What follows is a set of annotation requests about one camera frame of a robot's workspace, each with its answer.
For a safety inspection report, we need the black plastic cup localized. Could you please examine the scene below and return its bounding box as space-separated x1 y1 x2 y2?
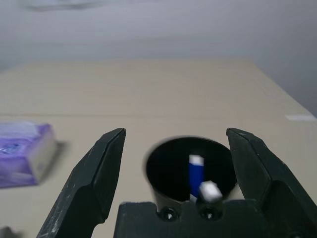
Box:
142 135 237 211

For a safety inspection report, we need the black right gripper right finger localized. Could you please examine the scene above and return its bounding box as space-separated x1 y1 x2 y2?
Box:
226 127 317 238

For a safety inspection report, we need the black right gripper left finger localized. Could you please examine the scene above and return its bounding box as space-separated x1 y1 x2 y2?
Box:
35 127 128 238

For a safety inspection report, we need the purple tissue pack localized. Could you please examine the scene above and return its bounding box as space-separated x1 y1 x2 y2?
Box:
0 120 59 189

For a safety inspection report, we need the white blue marker pen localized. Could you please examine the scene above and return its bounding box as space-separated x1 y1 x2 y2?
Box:
187 154 206 202

